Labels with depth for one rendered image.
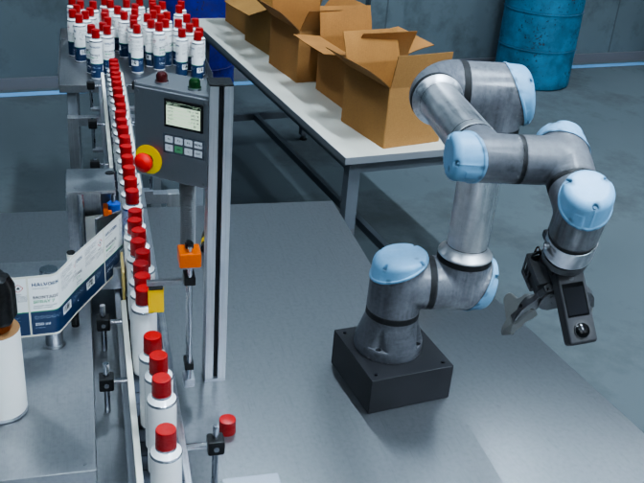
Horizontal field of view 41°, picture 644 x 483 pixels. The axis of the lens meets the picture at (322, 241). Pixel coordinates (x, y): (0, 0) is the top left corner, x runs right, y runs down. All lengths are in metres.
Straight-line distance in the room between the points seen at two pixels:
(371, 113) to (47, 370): 1.95
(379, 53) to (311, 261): 1.47
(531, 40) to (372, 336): 5.51
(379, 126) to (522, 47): 3.92
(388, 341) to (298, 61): 2.44
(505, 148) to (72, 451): 0.95
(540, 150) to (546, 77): 5.99
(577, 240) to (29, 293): 1.12
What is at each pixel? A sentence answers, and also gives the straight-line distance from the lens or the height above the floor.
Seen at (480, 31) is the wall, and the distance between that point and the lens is 7.71.
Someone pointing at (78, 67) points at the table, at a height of 0.88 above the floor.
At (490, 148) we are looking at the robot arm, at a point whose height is 1.55.
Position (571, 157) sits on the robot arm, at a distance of 1.32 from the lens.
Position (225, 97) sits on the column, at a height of 1.48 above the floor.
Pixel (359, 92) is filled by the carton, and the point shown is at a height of 0.94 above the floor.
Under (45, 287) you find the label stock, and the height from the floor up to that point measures 1.03.
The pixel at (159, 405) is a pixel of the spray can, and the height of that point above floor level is 1.04.
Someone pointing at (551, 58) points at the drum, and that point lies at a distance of 7.27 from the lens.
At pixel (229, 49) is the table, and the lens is 4.64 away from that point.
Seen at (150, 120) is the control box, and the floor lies 1.41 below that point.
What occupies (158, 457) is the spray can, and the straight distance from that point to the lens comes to 1.42.
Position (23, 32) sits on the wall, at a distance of 6.44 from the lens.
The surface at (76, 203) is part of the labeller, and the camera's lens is 2.12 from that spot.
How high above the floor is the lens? 1.98
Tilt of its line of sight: 27 degrees down
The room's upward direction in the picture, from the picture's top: 5 degrees clockwise
